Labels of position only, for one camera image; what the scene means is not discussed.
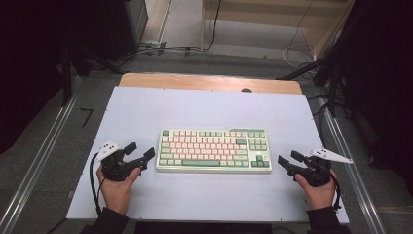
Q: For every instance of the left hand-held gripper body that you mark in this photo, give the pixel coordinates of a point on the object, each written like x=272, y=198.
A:
x=115, y=164

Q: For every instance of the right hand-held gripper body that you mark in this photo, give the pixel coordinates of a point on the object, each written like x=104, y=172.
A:
x=316, y=172

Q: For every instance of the green and cream keyboard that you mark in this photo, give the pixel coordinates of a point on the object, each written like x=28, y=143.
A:
x=211, y=152

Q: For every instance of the person's right hand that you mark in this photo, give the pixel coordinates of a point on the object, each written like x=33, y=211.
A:
x=319, y=196

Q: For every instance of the person's left hand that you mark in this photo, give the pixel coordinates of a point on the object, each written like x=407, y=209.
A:
x=117, y=195

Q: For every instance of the white table mat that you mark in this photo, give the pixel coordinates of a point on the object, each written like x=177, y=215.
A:
x=201, y=107

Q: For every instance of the black metal stand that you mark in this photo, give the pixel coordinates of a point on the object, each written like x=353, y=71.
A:
x=331, y=84
x=66, y=78

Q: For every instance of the dark curtain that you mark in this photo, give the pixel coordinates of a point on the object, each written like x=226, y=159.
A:
x=386, y=81
x=26, y=65

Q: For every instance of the dark cabinet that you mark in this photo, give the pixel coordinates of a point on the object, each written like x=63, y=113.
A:
x=125, y=26

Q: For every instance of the light wooden shelf unit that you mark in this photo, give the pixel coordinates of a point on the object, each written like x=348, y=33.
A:
x=259, y=9

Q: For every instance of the aluminium floor rail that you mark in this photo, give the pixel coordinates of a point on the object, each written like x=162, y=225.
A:
x=35, y=169
x=354, y=169

